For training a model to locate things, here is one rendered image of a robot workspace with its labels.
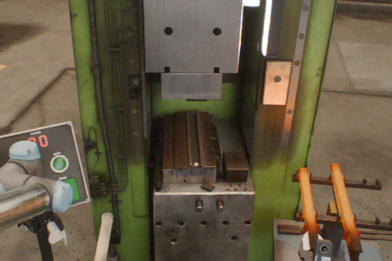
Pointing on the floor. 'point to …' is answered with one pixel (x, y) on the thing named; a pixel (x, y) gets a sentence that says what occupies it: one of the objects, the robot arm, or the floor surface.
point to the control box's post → (45, 245)
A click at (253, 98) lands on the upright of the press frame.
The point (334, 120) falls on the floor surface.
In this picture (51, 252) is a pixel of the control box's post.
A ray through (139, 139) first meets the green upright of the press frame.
